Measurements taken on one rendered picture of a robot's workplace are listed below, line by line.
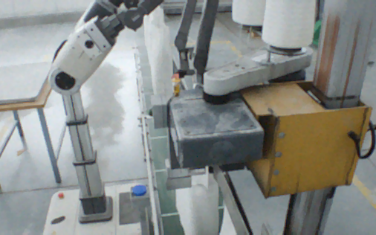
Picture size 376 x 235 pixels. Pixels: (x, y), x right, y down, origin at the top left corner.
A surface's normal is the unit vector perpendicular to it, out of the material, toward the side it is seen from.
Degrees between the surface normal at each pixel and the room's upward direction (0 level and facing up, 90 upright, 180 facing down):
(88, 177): 90
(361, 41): 90
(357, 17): 90
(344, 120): 90
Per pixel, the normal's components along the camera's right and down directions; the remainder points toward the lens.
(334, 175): 0.17, 0.48
